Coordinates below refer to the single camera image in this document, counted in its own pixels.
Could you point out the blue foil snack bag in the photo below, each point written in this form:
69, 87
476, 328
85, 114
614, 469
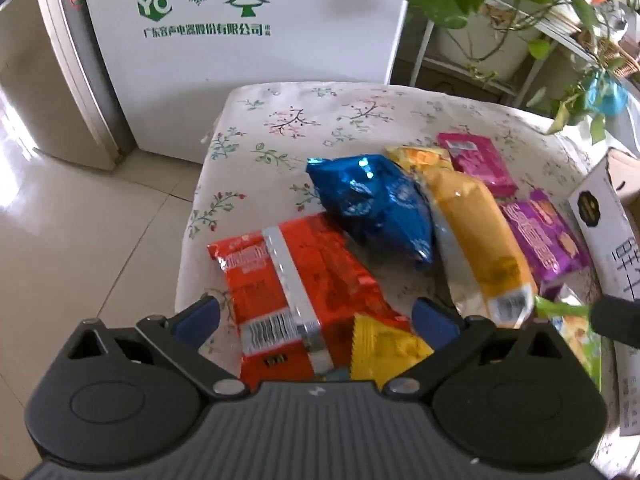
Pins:
380, 205

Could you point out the floral table cloth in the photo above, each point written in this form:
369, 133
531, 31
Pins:
300, 160

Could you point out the yellow foil snack packet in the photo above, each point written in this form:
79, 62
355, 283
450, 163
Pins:
385, 355

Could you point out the long orange snack packet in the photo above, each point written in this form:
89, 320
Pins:
480, 230

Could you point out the blue plastic object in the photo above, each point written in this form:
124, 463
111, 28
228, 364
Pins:
607, 97

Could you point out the pink snack packet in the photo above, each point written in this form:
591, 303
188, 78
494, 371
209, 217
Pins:
480, 160

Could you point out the green snack packet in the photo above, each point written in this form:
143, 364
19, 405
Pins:
575, 332

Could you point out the white rectangular planter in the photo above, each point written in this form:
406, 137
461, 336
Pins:
480, 40

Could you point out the white metal plant rack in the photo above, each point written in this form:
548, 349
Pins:
422, 55

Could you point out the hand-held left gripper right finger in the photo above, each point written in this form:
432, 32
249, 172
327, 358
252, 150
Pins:
434, 321

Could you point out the small yellow waffle packet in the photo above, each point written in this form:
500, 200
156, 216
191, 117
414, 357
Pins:
420, 157

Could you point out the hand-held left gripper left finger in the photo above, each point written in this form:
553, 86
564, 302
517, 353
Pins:
200, 313

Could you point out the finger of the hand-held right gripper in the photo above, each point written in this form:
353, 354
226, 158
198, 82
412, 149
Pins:
616, 318

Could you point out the silver refrigerator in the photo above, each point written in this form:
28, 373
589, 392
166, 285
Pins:
65, 85

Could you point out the red snack packet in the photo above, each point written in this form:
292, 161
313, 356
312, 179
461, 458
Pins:
300, 285

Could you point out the white chest freezer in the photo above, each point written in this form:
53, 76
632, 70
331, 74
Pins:
250, 85

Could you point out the cardboard box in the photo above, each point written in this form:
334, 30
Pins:
610, 240

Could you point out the purple snack packet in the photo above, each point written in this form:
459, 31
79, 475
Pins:
540, 235

